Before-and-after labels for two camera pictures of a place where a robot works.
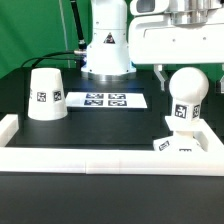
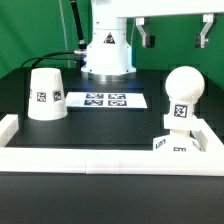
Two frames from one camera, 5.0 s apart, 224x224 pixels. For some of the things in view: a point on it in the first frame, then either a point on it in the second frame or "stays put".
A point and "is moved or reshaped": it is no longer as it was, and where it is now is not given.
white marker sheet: (106, 100) stays put
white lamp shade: (47, 101) stays put
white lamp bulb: (188, 86) is moved or reshaped
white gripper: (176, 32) to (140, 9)
